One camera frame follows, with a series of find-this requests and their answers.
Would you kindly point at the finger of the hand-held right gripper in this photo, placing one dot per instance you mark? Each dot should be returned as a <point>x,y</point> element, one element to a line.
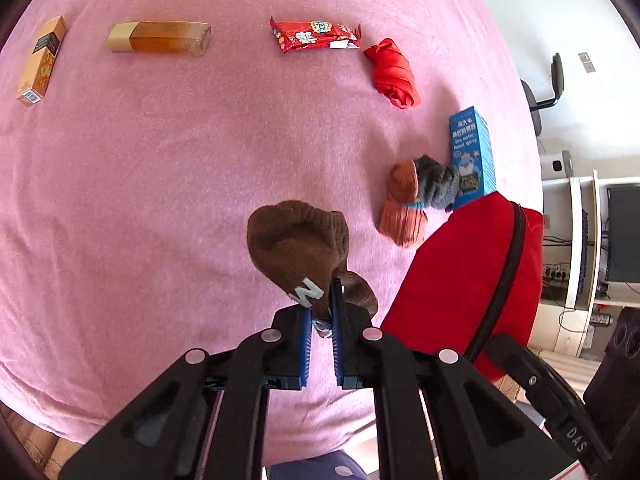
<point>530,375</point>

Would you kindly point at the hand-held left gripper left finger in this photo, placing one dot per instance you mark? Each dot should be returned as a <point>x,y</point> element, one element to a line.
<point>305,360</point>

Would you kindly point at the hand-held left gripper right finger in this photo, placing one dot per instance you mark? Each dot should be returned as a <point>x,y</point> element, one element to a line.
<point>337,355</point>

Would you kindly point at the brown sock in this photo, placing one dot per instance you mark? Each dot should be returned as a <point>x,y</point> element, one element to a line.
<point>295,245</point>

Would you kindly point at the red zipper bag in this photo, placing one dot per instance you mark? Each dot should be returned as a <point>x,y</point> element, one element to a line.
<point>450,280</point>

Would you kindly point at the amber bottle with cream cap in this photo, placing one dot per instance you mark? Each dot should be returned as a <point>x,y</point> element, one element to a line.
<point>165,38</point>

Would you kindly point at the power strip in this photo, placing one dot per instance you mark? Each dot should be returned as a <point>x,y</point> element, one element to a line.
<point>555,272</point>

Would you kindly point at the white computer desk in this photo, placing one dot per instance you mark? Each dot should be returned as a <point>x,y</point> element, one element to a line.
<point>580,240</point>

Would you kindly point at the orange and grey sock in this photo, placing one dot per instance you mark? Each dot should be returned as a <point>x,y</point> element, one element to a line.
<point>405,210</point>

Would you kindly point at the black computer monitor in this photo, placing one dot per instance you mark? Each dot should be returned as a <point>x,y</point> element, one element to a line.
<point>625,235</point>

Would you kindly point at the grey white desk device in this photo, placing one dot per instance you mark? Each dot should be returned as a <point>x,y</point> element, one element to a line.
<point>555,166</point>

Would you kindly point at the pink bed sheet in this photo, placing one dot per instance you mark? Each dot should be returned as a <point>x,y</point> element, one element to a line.
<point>200,160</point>

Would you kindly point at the blue cardboard box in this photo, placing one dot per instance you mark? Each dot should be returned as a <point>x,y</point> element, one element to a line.
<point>470,145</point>

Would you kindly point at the red crumpled cloth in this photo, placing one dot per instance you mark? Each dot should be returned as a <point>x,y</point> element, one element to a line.
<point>395,72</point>

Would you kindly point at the black office chair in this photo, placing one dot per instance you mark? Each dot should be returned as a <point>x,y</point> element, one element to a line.
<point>557,75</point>

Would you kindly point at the red snack packet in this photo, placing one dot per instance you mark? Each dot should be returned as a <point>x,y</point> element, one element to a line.
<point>310,35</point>

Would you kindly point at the orange cosmetic box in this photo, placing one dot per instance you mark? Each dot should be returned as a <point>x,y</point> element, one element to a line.
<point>42,60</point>

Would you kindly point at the wall switch plate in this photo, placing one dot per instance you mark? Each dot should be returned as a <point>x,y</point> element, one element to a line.
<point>587,61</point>

